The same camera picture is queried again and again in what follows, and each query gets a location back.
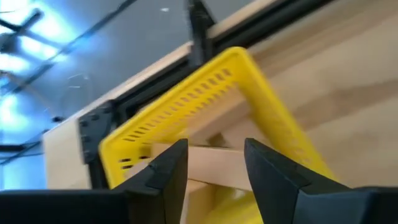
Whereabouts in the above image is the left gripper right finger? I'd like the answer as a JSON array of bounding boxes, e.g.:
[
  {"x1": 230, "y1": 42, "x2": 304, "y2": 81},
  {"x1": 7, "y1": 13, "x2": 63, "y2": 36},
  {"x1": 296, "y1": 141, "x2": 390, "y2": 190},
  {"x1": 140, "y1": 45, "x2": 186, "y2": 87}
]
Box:
[{"x1": 244, "y1": 138, "x2": 358, "y2": 224}]

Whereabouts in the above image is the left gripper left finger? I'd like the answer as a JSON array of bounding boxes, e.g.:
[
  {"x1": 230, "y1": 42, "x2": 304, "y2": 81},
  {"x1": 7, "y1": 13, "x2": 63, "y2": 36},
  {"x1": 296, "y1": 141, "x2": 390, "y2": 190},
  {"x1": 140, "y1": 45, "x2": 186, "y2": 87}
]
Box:
[{"x1": 112, "y1": 138, "x2": 189, "y2": 224}]

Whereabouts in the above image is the triangular wooden block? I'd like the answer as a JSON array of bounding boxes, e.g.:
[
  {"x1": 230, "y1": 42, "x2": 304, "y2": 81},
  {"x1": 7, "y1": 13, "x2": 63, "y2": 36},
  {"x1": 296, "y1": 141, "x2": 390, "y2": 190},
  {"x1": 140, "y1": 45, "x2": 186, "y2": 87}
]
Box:
[{"x1": 150, "y1": 142, "x2": 253, "y2": 192}]

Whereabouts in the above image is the natural wooden block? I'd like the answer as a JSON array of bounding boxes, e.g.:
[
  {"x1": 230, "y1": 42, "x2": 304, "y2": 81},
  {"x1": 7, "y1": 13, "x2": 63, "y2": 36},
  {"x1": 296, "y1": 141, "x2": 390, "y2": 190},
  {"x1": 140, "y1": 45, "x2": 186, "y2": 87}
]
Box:
[{"x1": 183, "y1": 90, "x2": 251, "y2": 147}]

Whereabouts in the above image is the yellow plastic basket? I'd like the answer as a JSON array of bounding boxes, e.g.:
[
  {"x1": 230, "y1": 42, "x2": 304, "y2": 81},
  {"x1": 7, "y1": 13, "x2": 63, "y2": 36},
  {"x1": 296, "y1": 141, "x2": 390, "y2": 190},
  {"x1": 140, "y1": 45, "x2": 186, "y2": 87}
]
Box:
[{"x1": 98, "y1": 46, "x2": 339, "y2": 224}]

